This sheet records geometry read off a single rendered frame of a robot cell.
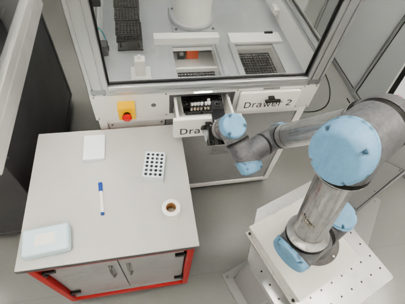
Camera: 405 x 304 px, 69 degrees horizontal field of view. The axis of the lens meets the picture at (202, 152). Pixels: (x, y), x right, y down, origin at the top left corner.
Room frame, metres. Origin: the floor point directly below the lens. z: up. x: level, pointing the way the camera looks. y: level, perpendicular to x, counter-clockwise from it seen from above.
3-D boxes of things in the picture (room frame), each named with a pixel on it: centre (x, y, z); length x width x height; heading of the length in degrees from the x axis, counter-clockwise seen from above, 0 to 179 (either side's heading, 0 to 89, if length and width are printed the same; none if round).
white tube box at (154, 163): (0.64, 0.19, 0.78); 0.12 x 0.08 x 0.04; 7
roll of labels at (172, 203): (0.47, 0.08, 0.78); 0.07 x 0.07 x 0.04
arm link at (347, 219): (0.42, -0.42, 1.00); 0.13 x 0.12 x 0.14; 134
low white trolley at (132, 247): (0.54, 0.34, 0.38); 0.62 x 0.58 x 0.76; 107
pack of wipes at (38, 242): (0.28, 0.48, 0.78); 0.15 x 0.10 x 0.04; 112
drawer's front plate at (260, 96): (1.04, -0.27, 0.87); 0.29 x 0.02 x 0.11; 107
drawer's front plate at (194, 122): (0.83, 0.00, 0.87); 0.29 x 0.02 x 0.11; 107
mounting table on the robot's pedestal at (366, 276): (0.40, -0.44, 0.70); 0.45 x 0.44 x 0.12; 36
